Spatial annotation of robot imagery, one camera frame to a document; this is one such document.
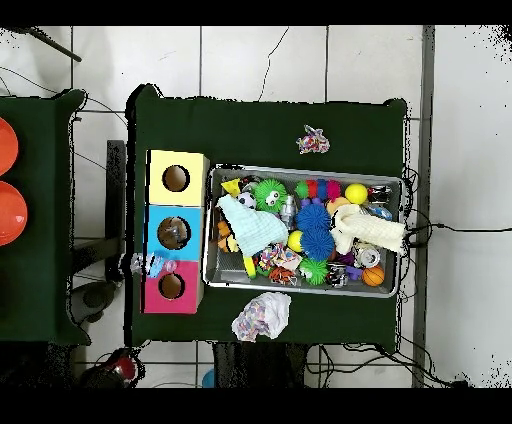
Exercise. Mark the orange round disc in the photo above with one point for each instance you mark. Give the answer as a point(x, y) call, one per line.
point(336, 204)

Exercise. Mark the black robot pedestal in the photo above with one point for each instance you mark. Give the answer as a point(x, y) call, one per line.
point(260, 368)

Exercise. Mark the yellow cheese wedge toy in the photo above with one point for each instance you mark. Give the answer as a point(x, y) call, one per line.
point(230, 186)

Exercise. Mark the orange plastic building block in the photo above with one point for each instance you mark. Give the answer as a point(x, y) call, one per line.
point(225, 236)

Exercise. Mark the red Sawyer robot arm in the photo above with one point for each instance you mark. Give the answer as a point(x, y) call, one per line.
point(112, 372)

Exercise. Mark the small orange basketball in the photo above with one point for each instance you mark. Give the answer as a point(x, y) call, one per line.
point(373, 275)

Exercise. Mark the black rod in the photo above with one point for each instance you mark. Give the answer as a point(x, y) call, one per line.
point(52, 44)

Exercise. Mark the orange striped tiger toy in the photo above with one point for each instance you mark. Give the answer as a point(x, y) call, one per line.
point(282, 276)

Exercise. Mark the black and white soccer ball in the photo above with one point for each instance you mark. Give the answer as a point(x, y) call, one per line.
point(246, 200)

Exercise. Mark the orange bowl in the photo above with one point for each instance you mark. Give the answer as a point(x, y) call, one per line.
point(6, 146)
point(10, 212)

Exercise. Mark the green fuzzy toy with eyes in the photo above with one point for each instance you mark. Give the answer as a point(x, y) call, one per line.
point(270, 194)

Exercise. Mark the yellow ball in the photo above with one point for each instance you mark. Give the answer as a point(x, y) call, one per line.
point(357, 193)
point(295, 241)

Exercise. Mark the cream waffle cloth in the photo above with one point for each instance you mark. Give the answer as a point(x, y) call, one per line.
point(368, 230)

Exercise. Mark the crushed clear plastic bottle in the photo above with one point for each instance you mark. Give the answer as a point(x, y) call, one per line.
point(154, 265)

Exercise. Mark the mint green waffle cloth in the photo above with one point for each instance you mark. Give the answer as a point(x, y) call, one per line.
point(254, 226)

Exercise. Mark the grey robot toy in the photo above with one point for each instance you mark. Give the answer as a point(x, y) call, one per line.
point(288, 210)

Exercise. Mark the side table with green cloth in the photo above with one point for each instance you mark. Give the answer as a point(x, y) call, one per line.
point(40, 272)

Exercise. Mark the blue spiky ball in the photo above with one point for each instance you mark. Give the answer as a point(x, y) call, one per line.
point(312, 216)
point(318, 244)

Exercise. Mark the wooden box with three holes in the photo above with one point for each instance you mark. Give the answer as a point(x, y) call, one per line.
point(157, 232)

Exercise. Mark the crushed silver can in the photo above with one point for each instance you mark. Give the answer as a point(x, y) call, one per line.
point(368, 256)

